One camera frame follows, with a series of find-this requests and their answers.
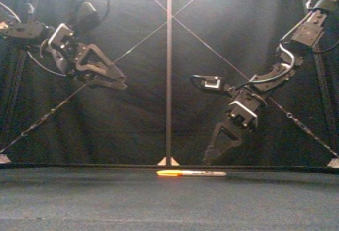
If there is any grey marker pen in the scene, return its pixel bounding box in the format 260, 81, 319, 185
154, 169, 228, 178

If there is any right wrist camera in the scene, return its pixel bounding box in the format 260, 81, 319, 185
191, 74, 232, 96

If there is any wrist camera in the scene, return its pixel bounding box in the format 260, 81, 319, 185
191, 74, 232, 96
72, 1, 101, 33

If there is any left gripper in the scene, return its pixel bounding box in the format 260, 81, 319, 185
45, 23, 128, 91

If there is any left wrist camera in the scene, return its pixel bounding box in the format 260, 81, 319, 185
72, 1, 101, 33

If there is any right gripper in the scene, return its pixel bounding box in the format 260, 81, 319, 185
203, 88, 268, 166

